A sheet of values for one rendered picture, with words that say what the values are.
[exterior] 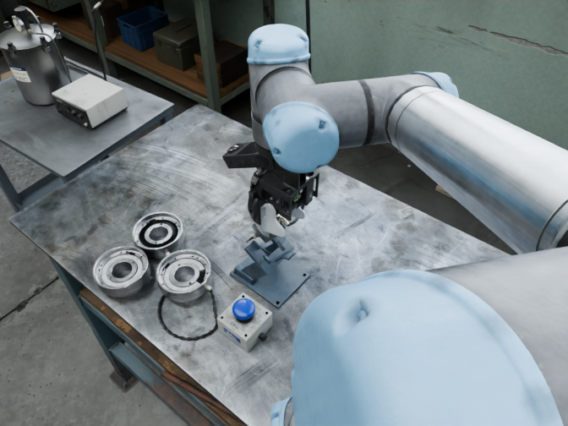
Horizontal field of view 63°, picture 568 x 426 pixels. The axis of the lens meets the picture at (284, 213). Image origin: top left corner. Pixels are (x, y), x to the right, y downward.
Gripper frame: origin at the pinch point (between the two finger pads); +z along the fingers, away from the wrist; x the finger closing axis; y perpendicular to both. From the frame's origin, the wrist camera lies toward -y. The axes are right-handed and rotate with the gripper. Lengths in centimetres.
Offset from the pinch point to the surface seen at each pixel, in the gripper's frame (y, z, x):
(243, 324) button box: 4.9, 11.0, -13.3
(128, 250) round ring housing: -25.3, 12.6, -15.2
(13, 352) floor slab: -90, 96, -42
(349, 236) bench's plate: 6.0, 15.6, 18.8
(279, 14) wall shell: -121, 43, 147
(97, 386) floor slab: -55, 96, -30
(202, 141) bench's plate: -43, 16, 22
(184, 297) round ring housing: -8.3, 12.8, -15.5
